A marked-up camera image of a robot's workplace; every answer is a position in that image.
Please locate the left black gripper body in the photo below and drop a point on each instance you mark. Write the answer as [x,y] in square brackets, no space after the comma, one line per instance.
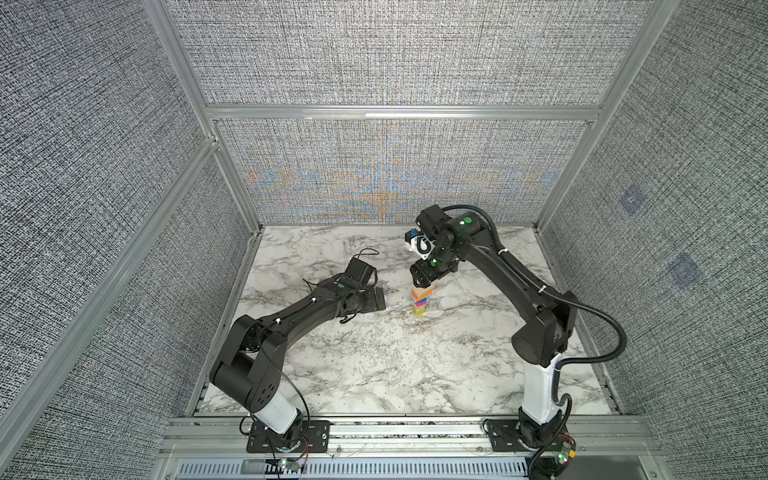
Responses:
[367,300]

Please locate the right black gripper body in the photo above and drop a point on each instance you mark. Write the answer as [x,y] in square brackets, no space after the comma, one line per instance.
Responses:
[433,267]

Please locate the natural wood plank block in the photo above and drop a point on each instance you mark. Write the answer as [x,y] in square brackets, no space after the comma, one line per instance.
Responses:
[419,292]

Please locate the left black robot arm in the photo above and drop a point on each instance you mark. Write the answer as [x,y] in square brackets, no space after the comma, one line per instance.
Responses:
[249,367]

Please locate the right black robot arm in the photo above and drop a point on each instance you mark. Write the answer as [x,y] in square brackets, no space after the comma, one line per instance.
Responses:
[542,340]

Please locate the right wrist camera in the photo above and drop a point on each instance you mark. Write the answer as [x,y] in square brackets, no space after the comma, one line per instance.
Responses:
[419,243]

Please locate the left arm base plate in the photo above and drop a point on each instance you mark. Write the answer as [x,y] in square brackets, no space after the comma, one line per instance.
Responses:
[263,440]

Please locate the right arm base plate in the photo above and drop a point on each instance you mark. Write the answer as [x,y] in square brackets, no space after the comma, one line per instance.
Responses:
[504,436]

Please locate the aluminium front rail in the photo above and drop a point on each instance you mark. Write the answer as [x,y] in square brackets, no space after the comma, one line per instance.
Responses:
[407,447]

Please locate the aluminium enclosure frame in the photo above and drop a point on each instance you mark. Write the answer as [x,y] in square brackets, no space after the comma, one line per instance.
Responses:
[24,412]

